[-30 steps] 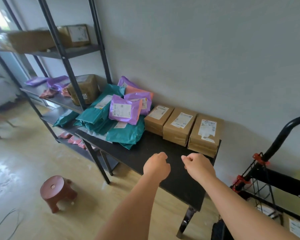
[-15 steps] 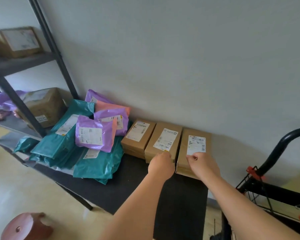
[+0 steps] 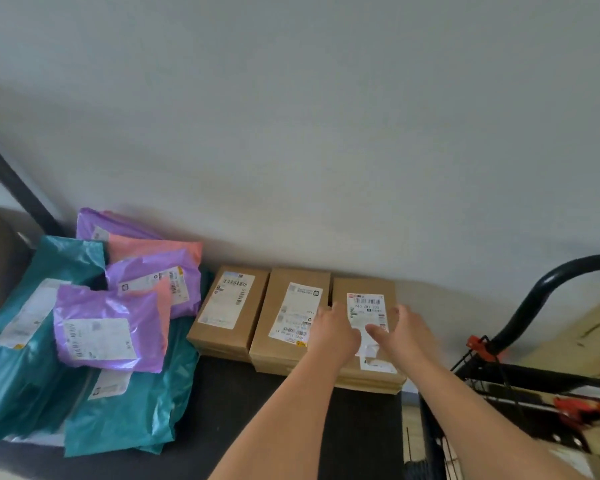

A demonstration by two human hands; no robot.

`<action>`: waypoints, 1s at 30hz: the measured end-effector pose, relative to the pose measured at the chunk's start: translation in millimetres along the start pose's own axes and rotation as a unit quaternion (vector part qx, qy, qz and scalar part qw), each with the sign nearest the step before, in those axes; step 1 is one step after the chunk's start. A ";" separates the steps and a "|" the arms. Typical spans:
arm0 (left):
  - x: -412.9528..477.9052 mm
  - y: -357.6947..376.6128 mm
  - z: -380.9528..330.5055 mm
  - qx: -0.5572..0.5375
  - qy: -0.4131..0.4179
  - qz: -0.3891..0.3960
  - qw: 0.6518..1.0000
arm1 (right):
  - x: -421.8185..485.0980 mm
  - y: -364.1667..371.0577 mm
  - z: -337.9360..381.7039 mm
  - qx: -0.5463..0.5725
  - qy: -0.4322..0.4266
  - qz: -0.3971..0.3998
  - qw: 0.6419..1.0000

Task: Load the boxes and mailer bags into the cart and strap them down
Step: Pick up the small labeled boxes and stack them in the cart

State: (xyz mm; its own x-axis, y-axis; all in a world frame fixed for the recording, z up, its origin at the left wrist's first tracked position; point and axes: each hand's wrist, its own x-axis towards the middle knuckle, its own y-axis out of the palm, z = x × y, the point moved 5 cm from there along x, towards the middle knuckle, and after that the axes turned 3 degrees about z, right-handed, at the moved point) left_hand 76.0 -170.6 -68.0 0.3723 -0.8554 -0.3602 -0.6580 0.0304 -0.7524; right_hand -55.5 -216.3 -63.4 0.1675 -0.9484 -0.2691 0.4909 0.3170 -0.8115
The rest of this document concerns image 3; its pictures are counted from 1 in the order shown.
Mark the black low metal table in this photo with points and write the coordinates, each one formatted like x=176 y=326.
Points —
x=220 y=399

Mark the plain teal package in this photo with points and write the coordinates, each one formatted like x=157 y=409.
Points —
x=30 y=419

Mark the person's left hand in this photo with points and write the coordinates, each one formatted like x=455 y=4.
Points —
x=335 y=334

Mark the person's left forearm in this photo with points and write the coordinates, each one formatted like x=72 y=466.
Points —
x=280 y=424

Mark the small brown cardboard box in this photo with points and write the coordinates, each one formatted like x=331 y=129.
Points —
x=260 y=344

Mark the bulky taped cardboard box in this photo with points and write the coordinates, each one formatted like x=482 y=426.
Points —
x=0 y=259

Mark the teal package long label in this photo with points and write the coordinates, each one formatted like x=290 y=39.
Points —
x=70 y=254

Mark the black metal shelf rack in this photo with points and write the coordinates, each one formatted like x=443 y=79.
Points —
x=15 y=182

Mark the beige cabinet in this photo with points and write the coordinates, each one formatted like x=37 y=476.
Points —
x=580 y=339

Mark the person's right forearm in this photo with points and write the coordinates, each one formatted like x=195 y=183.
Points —
x=480 y=429

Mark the purple mailer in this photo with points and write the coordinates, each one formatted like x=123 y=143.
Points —
x=145 y=304
x=190 y=294
x=95 y=219

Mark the person's right hand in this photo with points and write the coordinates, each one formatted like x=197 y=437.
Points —
x=410 y=339

